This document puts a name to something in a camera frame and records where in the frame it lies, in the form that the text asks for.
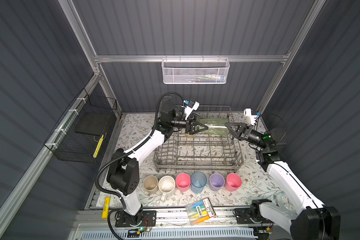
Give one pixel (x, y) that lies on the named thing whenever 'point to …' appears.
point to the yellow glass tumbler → (188, 135)
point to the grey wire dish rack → (215, 149)
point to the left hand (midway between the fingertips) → (208, 126)
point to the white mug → (166, 187)
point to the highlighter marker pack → (200, 211)
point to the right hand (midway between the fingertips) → (227, 129)
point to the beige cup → (150, 184)
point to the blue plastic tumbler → (198, 180)
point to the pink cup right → (233, 182)
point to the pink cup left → (183, 182)
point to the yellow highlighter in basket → (98, 146)
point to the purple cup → (216, 181)
